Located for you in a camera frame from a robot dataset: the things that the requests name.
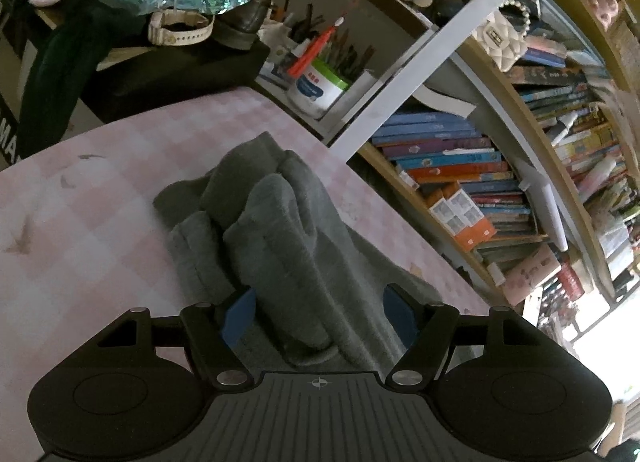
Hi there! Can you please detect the white quilted handbag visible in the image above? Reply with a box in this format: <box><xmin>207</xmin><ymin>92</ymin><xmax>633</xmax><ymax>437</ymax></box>
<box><xmin>472</xmin><ymin>0</ymin><xmax>531</xmax><ymax>72</ymax></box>

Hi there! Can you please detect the row of standing books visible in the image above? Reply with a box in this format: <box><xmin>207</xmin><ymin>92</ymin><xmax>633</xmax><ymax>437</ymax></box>
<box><xmin>507</xmin><ymin>32</ymin><xmax>640</xmax><ymax>293</ymax></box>

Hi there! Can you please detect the black box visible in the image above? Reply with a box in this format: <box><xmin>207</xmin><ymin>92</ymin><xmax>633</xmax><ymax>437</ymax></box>
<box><xmin>80</xmin><ymin>39</ymin><xmax>271</xmax><ymax>125</ymax></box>

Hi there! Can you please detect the white shelf frame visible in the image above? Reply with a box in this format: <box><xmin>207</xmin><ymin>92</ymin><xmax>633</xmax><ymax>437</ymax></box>
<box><xmin>255</xmin><ymin>0</ymin><xmax>553</xmax><ymax>163</ymax></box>

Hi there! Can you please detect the beige wristwatch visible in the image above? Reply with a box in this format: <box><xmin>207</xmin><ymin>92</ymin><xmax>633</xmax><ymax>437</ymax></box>
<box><xmin>148</xmin><ymin>9</ymin><xmax>216</xmax><ymax>46</ymax></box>

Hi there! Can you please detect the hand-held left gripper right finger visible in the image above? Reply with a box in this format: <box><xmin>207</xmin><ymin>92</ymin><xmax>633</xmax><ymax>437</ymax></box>
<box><xmin>382</xmin><ymin>283</ymin><xmax>543</xmax><ymax>390</ymax></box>

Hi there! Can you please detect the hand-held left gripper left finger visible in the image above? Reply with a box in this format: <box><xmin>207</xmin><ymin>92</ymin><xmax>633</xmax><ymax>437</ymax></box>
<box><xmin>95</xmin><ymin>287</ymin><xmax>258</xmax><ymax>390</ymax></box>

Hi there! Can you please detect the white paper roll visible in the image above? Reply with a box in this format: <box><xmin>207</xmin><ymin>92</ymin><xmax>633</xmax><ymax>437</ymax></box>
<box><xmin>517</xmin><ymin>162</ymin><xmax>571</xmax><ymax>253</ymax></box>

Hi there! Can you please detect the dark brown shoe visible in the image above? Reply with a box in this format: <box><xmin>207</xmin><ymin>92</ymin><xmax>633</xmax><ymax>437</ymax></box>
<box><xmin>212</xmin><ymin>0</ymin><xmax>273</xmax><ymax>50</ymax></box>

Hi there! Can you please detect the white tub with green lid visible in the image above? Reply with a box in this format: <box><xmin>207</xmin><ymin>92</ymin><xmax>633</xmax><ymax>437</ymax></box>
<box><xmin>286</xmin><ymin>59</ymin><xmax>350</xmax><ymax>119</ymax></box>

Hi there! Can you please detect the dark green cloth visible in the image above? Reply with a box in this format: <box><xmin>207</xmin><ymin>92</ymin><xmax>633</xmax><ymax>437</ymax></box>
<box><xmin>17</xmin><ymin>0</ymin><xmax>131</xmax><ymax>157</ymax></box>

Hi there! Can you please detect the stack of lying books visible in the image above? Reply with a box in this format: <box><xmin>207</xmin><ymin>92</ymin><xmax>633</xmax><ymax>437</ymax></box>
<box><xmin>370</xmin><ymin>112</ymin><xmax>551</xmax><ymax>253</ymax></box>

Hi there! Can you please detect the orange red pen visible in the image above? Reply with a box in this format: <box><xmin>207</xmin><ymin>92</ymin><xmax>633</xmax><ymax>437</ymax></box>
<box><xmin>286</xmin><ymin>16</ymin><xmax>346</xmax><ymax>77</ymax></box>

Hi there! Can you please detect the wooden bookcase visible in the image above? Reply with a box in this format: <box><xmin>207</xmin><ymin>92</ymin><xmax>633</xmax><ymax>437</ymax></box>
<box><xmin>357</xmin><ymin>0</ymin><xmax>640</xmax><ymax>313</ymax></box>

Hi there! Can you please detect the pink flat box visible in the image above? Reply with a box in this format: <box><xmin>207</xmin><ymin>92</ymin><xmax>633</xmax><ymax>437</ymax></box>
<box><xmin>500</xmin><ymin>244</ymin><xmax>563</xmax><ymax>307</ymax></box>

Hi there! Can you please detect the bunch of dark pens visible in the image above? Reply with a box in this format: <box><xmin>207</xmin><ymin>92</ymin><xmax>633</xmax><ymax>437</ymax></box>
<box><xmin>272</xmin><ymin>0</ymin><xmax>376</xmax><ymax>87</ymax></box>

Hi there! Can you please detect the small pink plush toy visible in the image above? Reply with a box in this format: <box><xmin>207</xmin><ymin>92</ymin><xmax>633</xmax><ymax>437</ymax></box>
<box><xmin>587</xmin><ymin>0</ymin><xmax>621</xmax><ymax>32</ymax></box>

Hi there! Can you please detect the grey fleece garment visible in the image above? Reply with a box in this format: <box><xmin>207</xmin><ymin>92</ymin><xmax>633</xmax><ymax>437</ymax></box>
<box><xmin>152</xmin><ymin>131</ymin><xmax>443</xmax><ymax>373</ymax></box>

